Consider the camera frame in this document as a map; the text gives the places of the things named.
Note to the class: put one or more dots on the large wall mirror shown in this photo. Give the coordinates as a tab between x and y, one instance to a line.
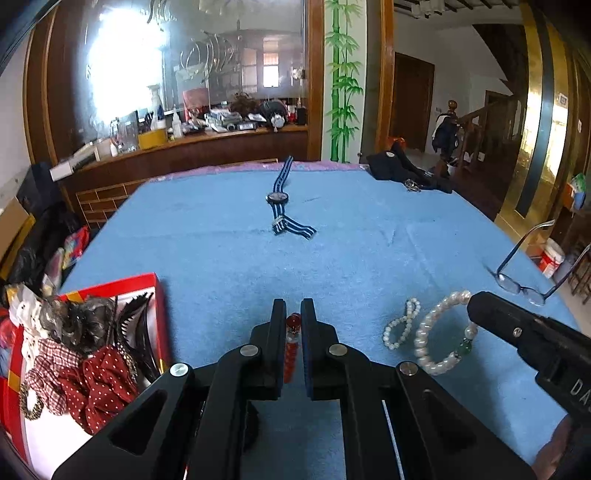
117	54

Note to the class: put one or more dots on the colourful toy package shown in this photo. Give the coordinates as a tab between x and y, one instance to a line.
74	246

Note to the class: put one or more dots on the white flat box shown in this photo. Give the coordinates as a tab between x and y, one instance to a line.
81	158

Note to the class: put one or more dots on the white dotted scrunchie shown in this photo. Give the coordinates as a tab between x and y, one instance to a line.
24	311

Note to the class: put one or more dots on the blue striped strap watch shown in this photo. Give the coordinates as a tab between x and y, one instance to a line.
278	199

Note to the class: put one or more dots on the black garment on bed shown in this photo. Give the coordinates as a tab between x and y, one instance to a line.
394	165

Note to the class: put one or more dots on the right hand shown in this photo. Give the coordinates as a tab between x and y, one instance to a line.
549	456

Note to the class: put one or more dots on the blue frame eyeglasses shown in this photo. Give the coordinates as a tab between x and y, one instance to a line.
519	275

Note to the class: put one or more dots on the red polka dot scrunchie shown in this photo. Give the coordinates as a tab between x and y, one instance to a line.
98	389

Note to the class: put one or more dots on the white plastic bucket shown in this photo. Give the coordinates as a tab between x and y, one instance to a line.
551	259

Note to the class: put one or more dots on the red jewelry tray box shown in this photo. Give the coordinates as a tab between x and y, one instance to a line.
43	441

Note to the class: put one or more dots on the blue bed blanket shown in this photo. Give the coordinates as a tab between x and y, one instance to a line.
208	239

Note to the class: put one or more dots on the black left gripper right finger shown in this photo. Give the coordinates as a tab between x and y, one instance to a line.
334	371

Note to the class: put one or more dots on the cardboard box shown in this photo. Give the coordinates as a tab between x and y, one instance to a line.
16	224

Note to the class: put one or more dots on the white pump bottle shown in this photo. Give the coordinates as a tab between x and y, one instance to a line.
176	126

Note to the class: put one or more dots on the wooden dresser counter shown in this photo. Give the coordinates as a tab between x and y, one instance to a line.
99	189

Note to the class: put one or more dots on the black hair claw clip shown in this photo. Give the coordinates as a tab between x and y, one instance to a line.
131	338

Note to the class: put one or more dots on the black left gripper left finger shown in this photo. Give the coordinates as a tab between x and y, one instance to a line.
228	422

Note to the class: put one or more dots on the silver keys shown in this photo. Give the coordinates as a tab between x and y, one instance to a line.
412	186

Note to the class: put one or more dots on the grey organza scrunchie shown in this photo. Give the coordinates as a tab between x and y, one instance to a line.
82	327

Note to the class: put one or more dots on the red plaid scrunchie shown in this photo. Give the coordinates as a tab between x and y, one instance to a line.
43	377

